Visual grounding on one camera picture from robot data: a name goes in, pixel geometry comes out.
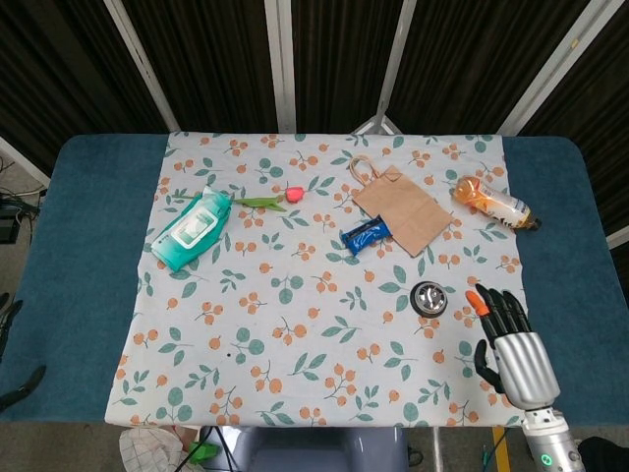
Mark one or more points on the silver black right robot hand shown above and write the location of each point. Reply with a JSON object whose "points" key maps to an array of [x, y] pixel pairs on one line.
{"points": [[522, 361]]}

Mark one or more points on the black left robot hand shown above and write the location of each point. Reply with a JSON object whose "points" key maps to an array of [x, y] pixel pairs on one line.
{"points": [[12, 354]]}

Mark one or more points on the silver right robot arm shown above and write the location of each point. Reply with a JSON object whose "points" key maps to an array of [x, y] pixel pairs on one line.
{"points": [[550, 442]]}

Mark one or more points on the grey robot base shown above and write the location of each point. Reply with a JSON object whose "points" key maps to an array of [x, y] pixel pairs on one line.
{"points": [[322, 450]]}

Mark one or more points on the blue table cover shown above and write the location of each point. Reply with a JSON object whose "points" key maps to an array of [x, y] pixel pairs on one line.
{"points": [[78, 275]]}

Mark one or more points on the small round metal tin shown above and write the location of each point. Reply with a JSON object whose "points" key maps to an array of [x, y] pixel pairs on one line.
{"points": [[429, 298]]}

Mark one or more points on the orange drink bottle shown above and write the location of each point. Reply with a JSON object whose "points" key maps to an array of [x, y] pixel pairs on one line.
{"points": [[494, 202]]}

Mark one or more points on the white checked cloth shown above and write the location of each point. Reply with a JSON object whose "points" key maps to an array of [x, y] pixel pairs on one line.
{"points": [[153, 451]]}

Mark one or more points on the brown paper bag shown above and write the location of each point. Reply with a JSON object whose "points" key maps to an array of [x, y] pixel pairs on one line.
{"points": [[400, 206]]}

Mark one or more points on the blue snack bar wrapper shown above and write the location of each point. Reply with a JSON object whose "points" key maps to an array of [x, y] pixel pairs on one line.
{"points": [[366, 236]]}

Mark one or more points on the floral patterned tablecloth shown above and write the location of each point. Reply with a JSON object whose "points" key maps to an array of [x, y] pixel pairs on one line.
{"points": [[319, 295]]}

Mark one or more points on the green wet wipes pack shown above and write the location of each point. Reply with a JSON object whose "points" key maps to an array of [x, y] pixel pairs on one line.
{"points": [[192, 231]]}

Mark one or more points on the white metal tripod stand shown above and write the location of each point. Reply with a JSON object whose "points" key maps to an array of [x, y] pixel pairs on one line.
{"points": [[376, 118]]}

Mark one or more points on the pink artificial rose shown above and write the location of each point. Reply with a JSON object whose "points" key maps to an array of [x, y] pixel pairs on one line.
{"points": [[260, 199]]}

